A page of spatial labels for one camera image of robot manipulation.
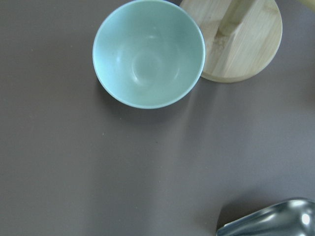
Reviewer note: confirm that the metal ice scoop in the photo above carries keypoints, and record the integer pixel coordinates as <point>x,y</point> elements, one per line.
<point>294,217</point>

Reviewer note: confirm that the wooden cup stand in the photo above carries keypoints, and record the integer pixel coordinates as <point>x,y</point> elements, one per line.
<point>241,36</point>

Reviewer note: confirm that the green bowl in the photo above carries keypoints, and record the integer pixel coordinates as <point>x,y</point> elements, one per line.
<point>148,54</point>

